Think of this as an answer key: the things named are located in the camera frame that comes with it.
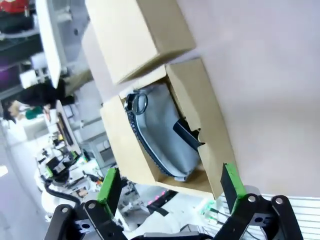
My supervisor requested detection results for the background person green shirt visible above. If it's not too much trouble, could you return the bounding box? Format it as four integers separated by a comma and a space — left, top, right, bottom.
1, 99, 46, 124

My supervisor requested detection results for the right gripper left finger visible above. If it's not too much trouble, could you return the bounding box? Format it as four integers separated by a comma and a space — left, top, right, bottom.
44, 167, 126, 240

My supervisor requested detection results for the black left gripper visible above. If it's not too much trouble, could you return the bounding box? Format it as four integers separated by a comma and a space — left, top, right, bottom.
45, 158, 70, 178

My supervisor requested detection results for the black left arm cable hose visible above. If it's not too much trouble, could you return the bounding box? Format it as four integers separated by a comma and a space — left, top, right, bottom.
44, 183, 82, 205

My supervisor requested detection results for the white board panel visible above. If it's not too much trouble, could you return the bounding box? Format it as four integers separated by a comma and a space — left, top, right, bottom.
35, 0, 63, 89

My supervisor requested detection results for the grey zippered campus bag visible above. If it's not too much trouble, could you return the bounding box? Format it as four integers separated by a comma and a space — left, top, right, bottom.
124, 83, 206, 183

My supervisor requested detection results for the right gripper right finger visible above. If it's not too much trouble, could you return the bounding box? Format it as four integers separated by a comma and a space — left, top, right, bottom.
212, 162, 305, 240

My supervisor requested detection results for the metal key ring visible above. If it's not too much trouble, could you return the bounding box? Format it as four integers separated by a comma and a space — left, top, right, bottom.
124, 91, 149, 116

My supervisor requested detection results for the brown cardboard box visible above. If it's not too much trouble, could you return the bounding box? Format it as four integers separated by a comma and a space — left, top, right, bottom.
81, 0, 239, 201

